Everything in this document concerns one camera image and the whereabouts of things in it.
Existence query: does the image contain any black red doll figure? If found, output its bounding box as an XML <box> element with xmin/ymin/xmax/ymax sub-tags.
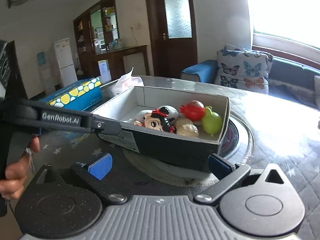
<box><xmin>144</xmin><ymin>106</ymin><xmax>179</xmax><ymax>133</ymax></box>

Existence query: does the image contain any person's left hand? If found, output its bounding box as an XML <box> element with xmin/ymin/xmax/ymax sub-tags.
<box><xmin>0</xmin><ymin>137</ymin><xmax>40</xmax><ymax>200</ymax></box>

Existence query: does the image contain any blue yellow dotted tissue box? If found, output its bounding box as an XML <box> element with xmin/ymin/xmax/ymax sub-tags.
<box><xmin>40</xmin><ymin>77</ymin><xmax>102</xmax><ymax>111</ymax></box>

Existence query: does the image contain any white pink tissue pack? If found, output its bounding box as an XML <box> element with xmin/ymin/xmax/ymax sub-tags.
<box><xmin>111</xmin><ymin>67</ymin><xmax>144</xmax><ymax>95</ymax></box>

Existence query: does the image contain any green pear toy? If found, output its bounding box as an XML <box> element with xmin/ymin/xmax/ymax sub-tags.
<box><xmin>201</xmin><ymin>106</ymin><xmax>222</xmax><ymax>136</ymax></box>

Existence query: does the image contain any water dispenser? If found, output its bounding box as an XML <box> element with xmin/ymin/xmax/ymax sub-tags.
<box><xmin>37</xmin><ymin>51</ymin><xmax>55</xmax><ymax>95</ymax></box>

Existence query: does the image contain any grey cardboard box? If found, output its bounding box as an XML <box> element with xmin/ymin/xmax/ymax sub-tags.
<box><xmin>93</xmin><ymin>86</ymin><xmax>230</xmax><ymax>172</ymax></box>

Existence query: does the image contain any beige shell toy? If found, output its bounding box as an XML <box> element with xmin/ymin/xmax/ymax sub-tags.
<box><xmin>175</xmin><ymin>118</ymin><xmax>199</xmax><ymax>138</ymax></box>

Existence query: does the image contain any red octopus toy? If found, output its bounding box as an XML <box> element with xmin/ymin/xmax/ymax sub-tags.
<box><xmin>180</xmin><ymin>100</ymin><xmax>205</xmax><ymax>121</ymax></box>

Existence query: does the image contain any grey quilted star tablecloth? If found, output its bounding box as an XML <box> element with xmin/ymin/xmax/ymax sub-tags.
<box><xmin>31</xmin><ymin>76</ymin><xmax>319</xmax><ymax>239</ymax></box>

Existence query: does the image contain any white refrigerator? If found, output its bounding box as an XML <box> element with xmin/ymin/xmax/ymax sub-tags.
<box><xmin>53</xmin><ymin>38</ymin><xmax>78</xmax><ymax>87</ymax></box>

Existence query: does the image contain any dark wooden cabinet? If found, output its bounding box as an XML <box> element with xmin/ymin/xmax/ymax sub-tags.
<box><xmin>73</xmin><ymin>0</ymin><xmax>150</xmax><ymax>80</ymax></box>

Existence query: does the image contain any butterfly print cushion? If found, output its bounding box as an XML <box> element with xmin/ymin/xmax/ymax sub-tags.
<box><xmin>215</xmin><ymin>45</ymin><xmax>273</xmax><ymax>94</ymax></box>

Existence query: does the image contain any blue sofa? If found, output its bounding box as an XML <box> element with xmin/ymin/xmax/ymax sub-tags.
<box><xmin>181</xmin><ymin>57</ymin><xmax>319</xmax><ymax>109</ymax></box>

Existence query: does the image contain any grey plain cushion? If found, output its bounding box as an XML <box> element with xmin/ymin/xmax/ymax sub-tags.
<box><xmin>314</xmin><ymin>75</ymin><xmax>320</xmax><ymax>109</ymax></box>

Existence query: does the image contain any dark wooden door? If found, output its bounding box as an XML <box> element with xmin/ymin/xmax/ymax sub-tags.
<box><xmin>146</xmin><ymin>0</ymin><xmax>197</xmax><ymax>78</ymax></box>

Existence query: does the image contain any window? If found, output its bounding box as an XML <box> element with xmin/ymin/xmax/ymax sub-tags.
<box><xmin>248</xmin><ymin>0</ymin><xmax>319</xmax><ymax>57</ymax></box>

